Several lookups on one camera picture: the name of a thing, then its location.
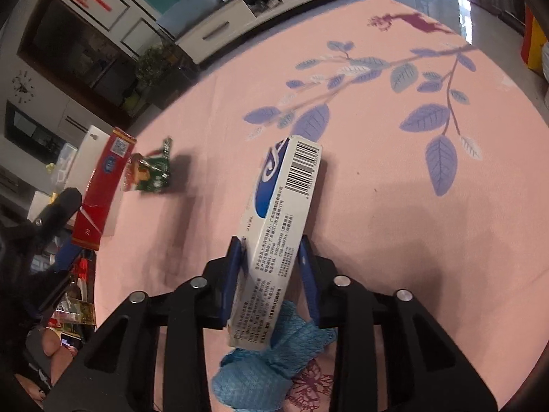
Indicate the black wall clock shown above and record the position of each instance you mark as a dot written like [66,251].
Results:
[22,86]

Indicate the bushy potted plant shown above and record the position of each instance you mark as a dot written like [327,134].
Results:
[152,68]

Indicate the white and blue toothpaste box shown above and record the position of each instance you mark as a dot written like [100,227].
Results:
[274,231]

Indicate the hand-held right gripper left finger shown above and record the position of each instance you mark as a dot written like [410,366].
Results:
[233,274]

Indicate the clear plastic storage bin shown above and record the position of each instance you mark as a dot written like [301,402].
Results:
[188,6]

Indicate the person's left hand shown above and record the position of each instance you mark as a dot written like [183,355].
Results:
[55,354]

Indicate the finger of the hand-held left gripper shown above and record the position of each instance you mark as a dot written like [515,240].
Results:
[60,210]

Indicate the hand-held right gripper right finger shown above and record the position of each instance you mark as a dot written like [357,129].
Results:
[309,285]

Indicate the red cardboard box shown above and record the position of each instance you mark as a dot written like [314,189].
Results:
[101,189]

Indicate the white display cabinet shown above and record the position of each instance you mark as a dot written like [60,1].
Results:
[85,47]

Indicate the blue mesh cloth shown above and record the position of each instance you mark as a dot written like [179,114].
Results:
[266,369]

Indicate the green snack packet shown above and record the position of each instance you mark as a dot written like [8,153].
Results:
[150,176]

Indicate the white tv cabinet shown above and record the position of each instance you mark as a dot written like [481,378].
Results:
[223,25]

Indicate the pink printed tablecloth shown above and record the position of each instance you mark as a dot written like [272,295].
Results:
[386,244]

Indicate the orange and red bag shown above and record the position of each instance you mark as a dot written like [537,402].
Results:
[534,40]

